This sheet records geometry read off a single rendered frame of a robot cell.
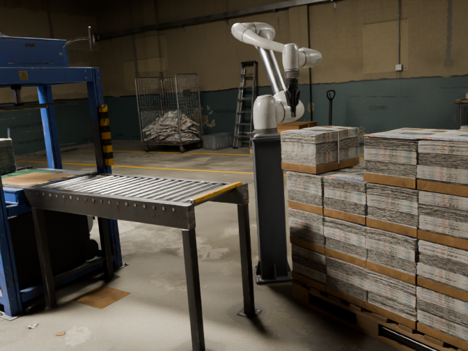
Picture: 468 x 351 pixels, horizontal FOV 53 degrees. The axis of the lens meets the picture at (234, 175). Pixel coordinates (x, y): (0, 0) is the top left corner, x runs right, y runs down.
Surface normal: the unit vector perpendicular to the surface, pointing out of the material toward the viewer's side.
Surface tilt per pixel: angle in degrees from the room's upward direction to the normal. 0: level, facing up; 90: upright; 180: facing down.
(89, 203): 90
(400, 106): 90
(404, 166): 90
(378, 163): 90
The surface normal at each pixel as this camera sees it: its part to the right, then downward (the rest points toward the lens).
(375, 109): -0.55, 0.19
